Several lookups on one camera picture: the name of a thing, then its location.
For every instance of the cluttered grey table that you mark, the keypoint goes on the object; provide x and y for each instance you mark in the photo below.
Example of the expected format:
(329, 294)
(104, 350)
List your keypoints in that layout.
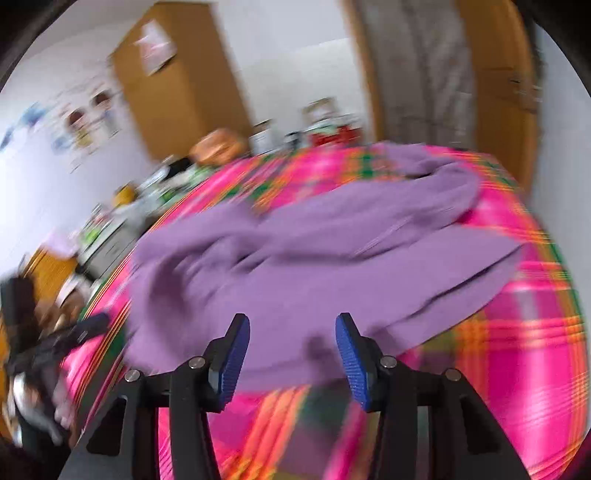
(124, 221)

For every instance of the purple fleece sweater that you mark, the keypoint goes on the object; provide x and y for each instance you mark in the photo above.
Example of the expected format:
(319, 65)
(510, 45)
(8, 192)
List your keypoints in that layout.
(323, 258)

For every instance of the wooden wardrobe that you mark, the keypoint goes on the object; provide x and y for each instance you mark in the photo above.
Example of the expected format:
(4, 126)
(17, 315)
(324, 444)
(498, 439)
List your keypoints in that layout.
(180, 87)

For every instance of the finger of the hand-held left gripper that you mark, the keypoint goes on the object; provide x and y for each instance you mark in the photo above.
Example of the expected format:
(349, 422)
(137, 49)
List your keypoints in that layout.
(92, 326)

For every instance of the white plastic bag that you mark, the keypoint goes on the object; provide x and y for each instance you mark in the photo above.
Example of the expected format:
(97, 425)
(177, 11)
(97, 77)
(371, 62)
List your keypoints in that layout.
(154, 48)

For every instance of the pink plaid blanket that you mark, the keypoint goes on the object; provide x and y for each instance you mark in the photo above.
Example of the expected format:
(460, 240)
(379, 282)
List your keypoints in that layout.
(517, 350)

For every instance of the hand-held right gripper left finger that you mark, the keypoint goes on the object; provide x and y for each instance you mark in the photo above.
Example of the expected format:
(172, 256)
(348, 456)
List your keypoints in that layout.
(234, 364)

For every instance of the white cardboard box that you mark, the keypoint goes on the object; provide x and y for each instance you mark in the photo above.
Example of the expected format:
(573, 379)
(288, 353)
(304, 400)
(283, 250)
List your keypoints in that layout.
(264, 137)

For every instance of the bag of oranges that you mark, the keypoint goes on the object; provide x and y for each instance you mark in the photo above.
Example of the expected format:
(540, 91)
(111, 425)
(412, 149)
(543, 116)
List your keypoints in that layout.
(217, 147)

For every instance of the cartoon wall sticker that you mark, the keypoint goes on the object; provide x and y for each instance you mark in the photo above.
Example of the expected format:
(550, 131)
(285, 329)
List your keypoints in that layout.
(87, 120)

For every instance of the red box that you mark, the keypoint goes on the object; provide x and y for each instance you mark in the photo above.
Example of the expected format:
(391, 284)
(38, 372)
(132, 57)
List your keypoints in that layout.
(337, 134)

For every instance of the wooden screen door frame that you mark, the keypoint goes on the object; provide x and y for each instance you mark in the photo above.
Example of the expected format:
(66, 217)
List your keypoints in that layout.
(415, 69)

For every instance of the brown cardboard box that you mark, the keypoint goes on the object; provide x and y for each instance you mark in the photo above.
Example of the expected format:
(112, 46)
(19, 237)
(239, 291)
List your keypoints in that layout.
(321, 110)

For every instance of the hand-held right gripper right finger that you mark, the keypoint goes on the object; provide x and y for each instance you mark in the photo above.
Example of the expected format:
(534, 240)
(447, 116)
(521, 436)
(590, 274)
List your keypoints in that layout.
(347, 364)

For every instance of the wooden bedside cabinet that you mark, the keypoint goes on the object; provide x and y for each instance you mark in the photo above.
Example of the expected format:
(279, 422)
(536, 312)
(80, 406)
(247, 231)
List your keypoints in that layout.
(48, 274)

